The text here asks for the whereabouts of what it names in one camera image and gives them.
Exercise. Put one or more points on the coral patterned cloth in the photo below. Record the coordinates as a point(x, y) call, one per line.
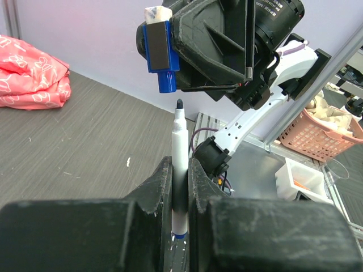
point(30, 78)

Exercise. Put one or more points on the pink laundry basket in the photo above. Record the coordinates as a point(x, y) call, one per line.
point(310, 137)

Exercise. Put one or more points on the blue marker cap with eraser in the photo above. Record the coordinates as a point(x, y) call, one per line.
point(161, 58)

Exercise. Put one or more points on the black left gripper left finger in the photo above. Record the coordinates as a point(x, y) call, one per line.
point(130, 233)

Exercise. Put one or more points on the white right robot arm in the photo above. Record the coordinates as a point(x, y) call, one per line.
point(297, 70)

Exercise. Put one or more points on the white plastic box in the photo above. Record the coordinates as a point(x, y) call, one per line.
point(294, 177)

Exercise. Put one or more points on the aluminium frame post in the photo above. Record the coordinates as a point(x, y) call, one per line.
point(342, 43)

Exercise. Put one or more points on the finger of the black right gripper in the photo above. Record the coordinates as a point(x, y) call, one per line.
point(174, 5)

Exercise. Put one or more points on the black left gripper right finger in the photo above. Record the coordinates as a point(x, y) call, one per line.
point(236, 234)

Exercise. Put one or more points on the white marker with blue end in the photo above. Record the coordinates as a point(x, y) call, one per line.
point(180, 158)

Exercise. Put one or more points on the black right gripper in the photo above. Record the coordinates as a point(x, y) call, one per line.
point(218, 40)

